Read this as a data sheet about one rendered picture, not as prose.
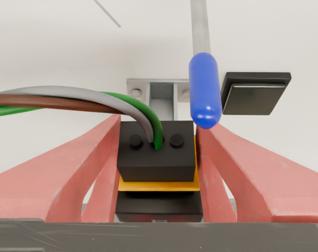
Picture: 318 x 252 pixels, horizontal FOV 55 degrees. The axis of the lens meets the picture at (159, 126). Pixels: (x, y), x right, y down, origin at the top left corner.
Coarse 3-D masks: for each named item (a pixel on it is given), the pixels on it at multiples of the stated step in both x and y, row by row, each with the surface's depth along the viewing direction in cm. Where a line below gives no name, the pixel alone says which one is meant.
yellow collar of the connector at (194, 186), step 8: (120, 176) 13; (120, 184) 13; (128, 184) 13; (136, 184) 13; (144, 184) 13; (152, 184) 13; (160, 184) 13; (168, 184) 13; (176, 184) 13; (184, 184) 13; (192, 184) 13
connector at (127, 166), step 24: (168, 120) 12; (192, 120) 12; (120, 144) 12; (144, 144) 12; (168, 144) 12; (192, 144) 12; (120, 168) 12; (144, 168) 12; (168, 168) 12; (192, 168) 12; (144, 192) 14; (168, 192) 14
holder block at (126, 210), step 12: (120, 192) 14; (192, 192) 15; (120, 204) 14; (132, 204) 14; (144, 204) 14; (156, 204) 14; (168, 204) 14; (180, 204) 14; (192, 204) 14; (120, 216) 14; (132, 216) 14; (144, 216) 14; (156, 216) 14; (168, 216) 14; (180, 216) 14; (192, 216) 14
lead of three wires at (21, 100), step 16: (0, 96) 7; (16, 96) 7; (32, 96) 8; (48, 96) 8; (64, 96) 8; (80, 96) 8; (96, 96) 8; (112, 96) 9; (128, 96) 9; (0, 112) 7; (16, 112) 8; (112, 112) 9; (128, 112) 9; (144, 112) 10; (144, 128) 10; (160, 128) 11; (160, 144) 12
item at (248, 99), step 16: (224, 80) 19; (240, 80) 19; (256, 80) 19; (272, 80) 19; (288, 80) 19; (224, 96) 20; (240, 96) 19; (256, 96) 19; (272, 96) 19; (224, 112) 21; (240, 112) 21; (256, 112) 21
